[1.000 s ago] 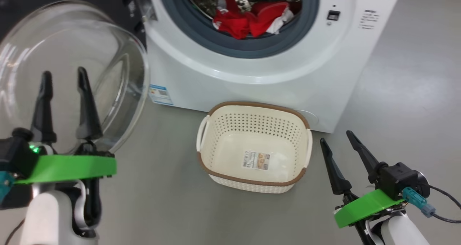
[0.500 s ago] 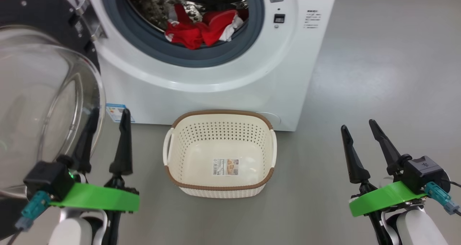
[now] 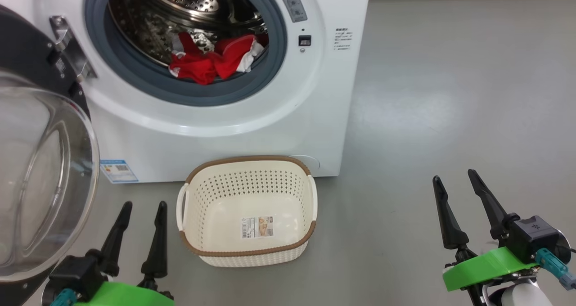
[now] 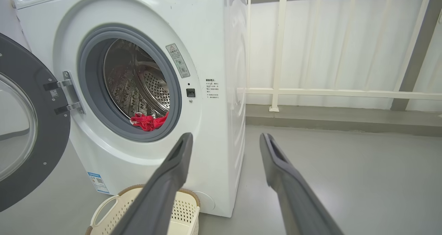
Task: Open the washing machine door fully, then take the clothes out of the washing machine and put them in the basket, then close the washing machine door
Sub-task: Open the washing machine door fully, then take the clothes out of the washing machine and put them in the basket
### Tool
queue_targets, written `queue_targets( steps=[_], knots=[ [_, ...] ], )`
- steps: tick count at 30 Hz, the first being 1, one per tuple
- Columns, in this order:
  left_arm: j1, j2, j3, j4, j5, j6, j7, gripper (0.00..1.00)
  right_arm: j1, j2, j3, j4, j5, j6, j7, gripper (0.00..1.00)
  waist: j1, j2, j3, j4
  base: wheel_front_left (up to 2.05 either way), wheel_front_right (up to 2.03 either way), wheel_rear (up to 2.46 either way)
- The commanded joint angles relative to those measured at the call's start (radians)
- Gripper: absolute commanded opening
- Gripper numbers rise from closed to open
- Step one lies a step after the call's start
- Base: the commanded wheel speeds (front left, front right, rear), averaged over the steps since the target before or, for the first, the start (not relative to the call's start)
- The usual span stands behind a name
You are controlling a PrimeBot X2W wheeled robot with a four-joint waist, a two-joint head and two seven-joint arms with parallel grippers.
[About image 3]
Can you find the white front-load washing machine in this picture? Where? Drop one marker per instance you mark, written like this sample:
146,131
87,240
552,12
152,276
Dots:
225,130

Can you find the printed paper product label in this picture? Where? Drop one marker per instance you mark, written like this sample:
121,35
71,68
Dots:
257,227

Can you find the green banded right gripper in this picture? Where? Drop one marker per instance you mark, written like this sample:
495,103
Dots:
486,265

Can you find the red and white garment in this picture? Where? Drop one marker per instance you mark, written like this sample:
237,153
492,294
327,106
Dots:
202,65

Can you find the cream perforated laundry basket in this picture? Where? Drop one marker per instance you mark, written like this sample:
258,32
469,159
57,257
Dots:
225,211

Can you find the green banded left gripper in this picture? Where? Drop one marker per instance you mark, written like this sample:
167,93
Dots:
121,297

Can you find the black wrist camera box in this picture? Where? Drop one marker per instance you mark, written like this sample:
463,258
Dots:
533,234
76,272

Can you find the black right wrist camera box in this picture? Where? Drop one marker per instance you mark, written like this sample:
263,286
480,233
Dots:
533,234

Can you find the blue energy label sticker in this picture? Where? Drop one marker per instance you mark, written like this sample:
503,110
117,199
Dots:
119,171

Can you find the washing machine glass door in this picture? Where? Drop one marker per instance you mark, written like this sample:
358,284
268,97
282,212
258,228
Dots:
40,171

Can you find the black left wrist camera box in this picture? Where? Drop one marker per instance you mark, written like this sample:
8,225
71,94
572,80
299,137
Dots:
76,272

